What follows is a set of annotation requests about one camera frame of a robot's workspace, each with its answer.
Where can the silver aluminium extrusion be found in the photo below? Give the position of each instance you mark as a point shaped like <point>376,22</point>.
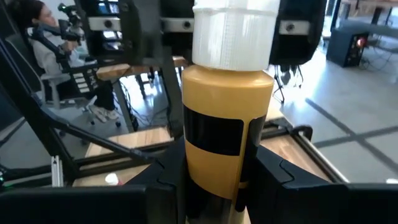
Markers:
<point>57,171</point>

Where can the background work table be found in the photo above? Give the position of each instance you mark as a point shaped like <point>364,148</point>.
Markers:
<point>373,29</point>

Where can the white office chair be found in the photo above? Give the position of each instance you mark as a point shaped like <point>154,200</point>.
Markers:
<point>51,82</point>

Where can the wooden side table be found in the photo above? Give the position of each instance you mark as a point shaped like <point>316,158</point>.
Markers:
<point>112,71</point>

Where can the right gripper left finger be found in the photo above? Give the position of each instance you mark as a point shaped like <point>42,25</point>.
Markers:
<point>168,193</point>

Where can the person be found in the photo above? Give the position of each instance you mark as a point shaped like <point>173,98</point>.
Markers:
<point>43,56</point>

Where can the yellow paint bottle black label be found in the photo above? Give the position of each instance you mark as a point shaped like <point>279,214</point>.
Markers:
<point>217,102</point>

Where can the black electronics box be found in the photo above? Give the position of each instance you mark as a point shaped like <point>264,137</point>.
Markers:
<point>342,53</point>

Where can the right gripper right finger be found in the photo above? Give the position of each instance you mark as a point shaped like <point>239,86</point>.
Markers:
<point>280,199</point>

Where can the black slotted cabinet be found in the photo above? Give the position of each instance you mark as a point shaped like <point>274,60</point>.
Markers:
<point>76,70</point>

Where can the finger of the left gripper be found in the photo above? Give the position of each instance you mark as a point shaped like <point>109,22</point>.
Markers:
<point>140,34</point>

